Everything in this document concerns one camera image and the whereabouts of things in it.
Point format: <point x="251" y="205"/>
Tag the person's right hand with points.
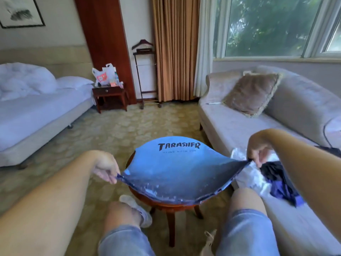
<point x="260" y="152"/>

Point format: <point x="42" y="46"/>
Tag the person's left hand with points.
<point x="106" y="168"/>

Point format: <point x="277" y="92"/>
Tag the pile of clothes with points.
<point x="282" y="184"/>

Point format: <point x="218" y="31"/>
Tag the light blue gradient splatter T-shirt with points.
<point x="176" y="168"/>

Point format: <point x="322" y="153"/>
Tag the person's left forearm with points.
<point x="48" y="205"/>

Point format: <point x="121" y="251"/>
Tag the person's right forearm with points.
<point x="309" y="168"/>

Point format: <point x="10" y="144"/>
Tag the person's right leg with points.
<point x="245" y="199"/>

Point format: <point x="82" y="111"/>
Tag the grey velvet chaise sofa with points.
<point x="234" y="125"/>

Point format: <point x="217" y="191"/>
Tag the brown fringed cushion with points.
<point x="253" y="93"/>

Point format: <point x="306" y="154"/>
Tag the white sneaker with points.
<point x="143" y="215"/>
<point x="209" y="245"/>

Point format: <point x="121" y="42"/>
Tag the small white flat object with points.
<point x="213" y="103"/>

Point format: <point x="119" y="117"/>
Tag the dark wooden nightstand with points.
<point x="109" y="90"/>

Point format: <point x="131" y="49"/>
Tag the blue denim shorts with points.
<point x="245" y="232"/>

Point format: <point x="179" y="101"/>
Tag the round wooden table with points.
<point x="170" y="226"/>

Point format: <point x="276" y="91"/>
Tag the white bed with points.
<point x="37" y="114"/>

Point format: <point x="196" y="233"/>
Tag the white plastic bag red print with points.
<point x="100" y="77"/>

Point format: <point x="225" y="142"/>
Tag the white pillow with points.
<point x="74" y="82"/>

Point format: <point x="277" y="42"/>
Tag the plain white plastic bag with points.
<point x="112" y="73"/>

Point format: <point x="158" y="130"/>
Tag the white duvet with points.
<point x="26" y="80"/>

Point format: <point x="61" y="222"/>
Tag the beige padded headboard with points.
<point x="64" y="56"/>

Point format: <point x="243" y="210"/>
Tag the white sheer curtain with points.
<point x="204" y="45"/>

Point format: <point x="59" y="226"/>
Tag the black valet stand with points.
<point x="144" y="50"/>

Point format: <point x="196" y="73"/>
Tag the white framed window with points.
<point x="266" y="26"/>

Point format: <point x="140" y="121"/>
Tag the beige curtain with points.
<point x="176" y="45"/>

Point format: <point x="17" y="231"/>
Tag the black framed picture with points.
<point x="21" y="10"/>

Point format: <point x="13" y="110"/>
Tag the dark wooden wall panel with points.
<point x="104" y="29"/>

